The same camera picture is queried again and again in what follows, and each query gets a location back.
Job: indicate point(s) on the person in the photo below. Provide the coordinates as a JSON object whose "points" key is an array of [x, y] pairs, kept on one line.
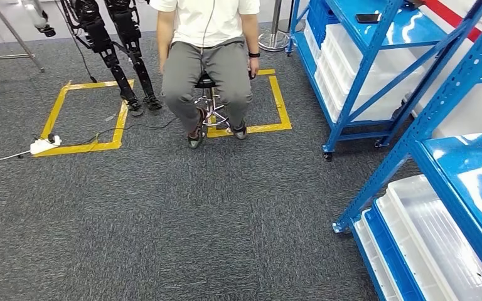
{"points": [[205, 62]]}

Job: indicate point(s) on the white power strip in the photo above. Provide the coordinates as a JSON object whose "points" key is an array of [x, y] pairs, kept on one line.
{"points": [[43, 145]]}

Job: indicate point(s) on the black round stool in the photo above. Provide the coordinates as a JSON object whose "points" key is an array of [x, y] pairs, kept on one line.
{"points": [[206, 83]]}

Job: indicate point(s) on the yellow floor tape square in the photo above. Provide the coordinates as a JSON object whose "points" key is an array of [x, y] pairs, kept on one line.
{"points": [[58, 108]]}

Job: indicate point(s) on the chrome stool base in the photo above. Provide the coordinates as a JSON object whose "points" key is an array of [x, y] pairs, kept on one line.
{"points": [[274, 37]]}

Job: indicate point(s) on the white vehicle with red stripe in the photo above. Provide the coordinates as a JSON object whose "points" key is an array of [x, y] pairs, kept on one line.
{"points": [[469, 99]]}

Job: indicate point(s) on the blue metal shelf rack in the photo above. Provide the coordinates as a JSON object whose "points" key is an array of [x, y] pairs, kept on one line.
{"points": [[361, 70], [444, 108]]}

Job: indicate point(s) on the black flat object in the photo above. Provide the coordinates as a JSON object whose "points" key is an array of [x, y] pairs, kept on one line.
{"points": [[368, 18]]}

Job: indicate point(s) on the metal stand leg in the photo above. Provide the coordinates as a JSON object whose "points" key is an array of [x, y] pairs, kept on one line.
{"points": [[12, 37]]}

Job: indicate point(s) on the white plastic crate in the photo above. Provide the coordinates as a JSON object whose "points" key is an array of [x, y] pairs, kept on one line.
{"points": [[374, 261], [432, 237]]}

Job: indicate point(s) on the stack of white plastic crates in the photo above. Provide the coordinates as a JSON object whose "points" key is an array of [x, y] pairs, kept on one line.
{"points": [[349, 70]]}

